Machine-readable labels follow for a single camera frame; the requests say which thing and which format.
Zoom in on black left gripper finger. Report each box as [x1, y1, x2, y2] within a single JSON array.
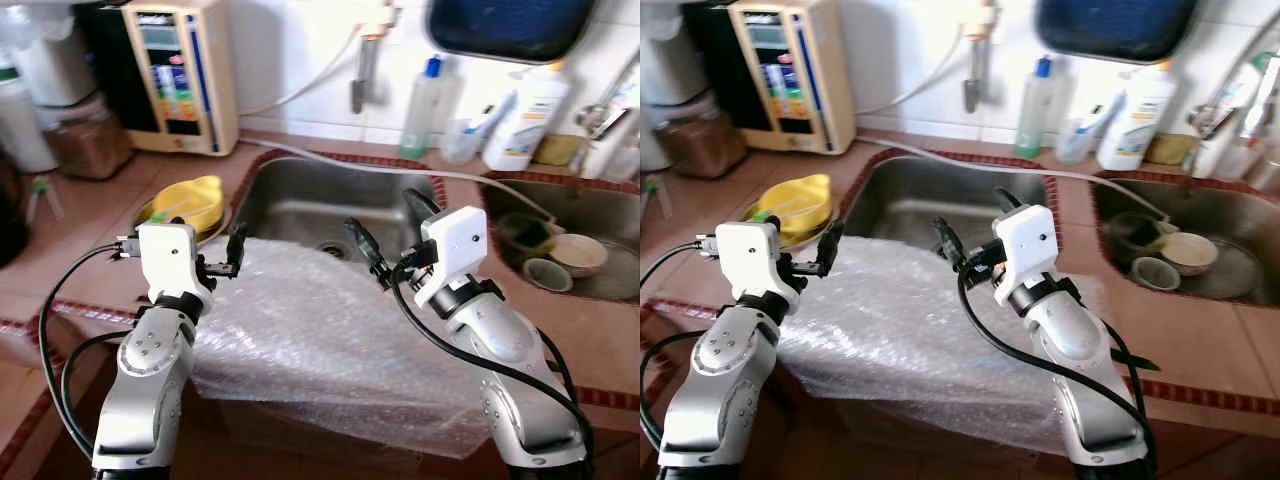
[[226, 221, 250, 277], [814, 219, 845, 278]]

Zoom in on large steel sink basin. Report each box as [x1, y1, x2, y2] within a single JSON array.
[[838, 152, 1059, 263], [230, 152, 443, 266]]

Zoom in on clear plastic cup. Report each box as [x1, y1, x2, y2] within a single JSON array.
[[438, 118, 491, 165], [1052, 118, 1101, 165]]

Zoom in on clear bottle blue cap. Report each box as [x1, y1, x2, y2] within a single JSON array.
[[399, 56, 448, 162], [1013, 56, 1059, 161]]

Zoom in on dark bowl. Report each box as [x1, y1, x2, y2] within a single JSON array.
[[496, 211, 553, 258], [1105, 210, 1163, 257]]

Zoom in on clear bubble wrap sheet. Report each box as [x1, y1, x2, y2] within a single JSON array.
[[778, 236, 1151, 456], [188, 236, 601, 461]]

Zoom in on white toothpaste tube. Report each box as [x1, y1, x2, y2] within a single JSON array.
[[1075, 92, 1129, 141], [462, 92, 518, 141]]

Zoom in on grey cup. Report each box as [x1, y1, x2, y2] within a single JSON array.
[[1131, 256, 1183, 293], [521, 257, 574, 294]]

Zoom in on white detergent bottle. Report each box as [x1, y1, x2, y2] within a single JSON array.
[[482, 60, 573, 173], [1095, 60, 1181, 173]]

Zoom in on yellow sponge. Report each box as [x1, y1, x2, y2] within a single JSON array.
[[1145, 133, 1199, 167], [532, 133, 587, 167]]

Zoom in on clear container brown contents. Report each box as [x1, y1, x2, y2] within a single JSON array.
[[655, 98, 746, 181], [42, 98, 135, 182]]

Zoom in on beige water ionizer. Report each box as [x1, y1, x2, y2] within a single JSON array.
[[728, 0, 857, 156], [122, 0, 240, 157]]

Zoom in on cream bowl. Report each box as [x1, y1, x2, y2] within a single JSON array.
[[547, 233, 609, 280], [1158, 232, 1221, 278]]

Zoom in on steel sink basin with dishes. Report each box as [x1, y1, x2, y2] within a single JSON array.
[[478, 172, 641, 306], [1090, 172, 1280, 309]]

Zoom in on white canister green lid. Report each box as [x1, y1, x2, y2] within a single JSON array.
[[640, 65, 669, 173], [0, 65, 58, 174]]

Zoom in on dark blue hanging basin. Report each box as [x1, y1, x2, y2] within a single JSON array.
[[1035, 0, 1201, 65], [427, 0, 598, 65]]

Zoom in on black kettle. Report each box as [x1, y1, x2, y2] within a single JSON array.
[[0, 150, 31, 269]]

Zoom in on grey plastic jug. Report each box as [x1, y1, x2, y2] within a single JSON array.
[[8, 5, 98, 108], [640, 5, 713, 108]]

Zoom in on grey drain hose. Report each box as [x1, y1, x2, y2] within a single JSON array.
[[855, 137, 1176, 223], [238, 137, 561, 225]]

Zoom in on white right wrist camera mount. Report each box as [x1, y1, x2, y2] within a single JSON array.
[[413, 205, 490, 308], [992, 204, 1062, 306]]

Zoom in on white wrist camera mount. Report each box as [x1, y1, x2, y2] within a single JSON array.
[[413, 205, 490, 308], [992, 204, 1062, 306], [714, 221, 783, 301], [135, 222, 201, 301]]

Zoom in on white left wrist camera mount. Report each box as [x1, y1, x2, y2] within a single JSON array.
[[135, 222, 201, 301], [714, 221, 783, 301]]

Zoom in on wall tap chrome spout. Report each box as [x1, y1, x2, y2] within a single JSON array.
[[962, 0, 1004, 115], [350, 0, 401, 115]]

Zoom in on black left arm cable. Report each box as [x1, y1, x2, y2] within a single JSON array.
[[38, 243, 136, 461], [640, 243, 721, 451]]

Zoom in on white curved hose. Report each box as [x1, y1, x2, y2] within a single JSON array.
[[240, 28, 363, 117], [855, 28, 971, 117]]

